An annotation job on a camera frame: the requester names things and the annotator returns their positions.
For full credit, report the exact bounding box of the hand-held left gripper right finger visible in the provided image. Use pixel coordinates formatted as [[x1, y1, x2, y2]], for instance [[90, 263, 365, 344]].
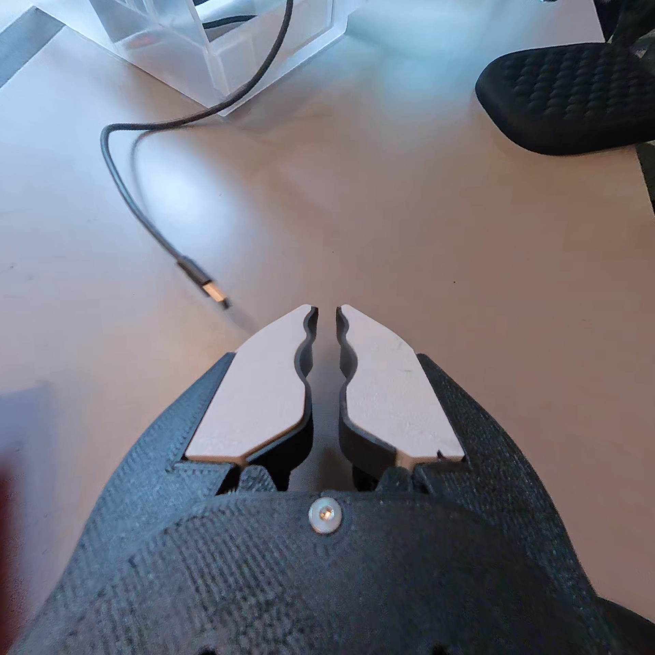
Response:
[[335, 304, 466, 489]]

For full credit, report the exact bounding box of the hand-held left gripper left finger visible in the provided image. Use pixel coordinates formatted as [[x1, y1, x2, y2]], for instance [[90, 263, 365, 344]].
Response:
[[184, 304, 319, 491]]

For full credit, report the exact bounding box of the black cable with grey plug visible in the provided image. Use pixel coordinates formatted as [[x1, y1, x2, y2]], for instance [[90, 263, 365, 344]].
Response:
[[100, 0, 295, 310]]

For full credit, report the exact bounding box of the clear plastic bin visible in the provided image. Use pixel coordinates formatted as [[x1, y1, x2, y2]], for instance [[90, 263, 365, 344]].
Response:
[[89, 0, 351, 116]]

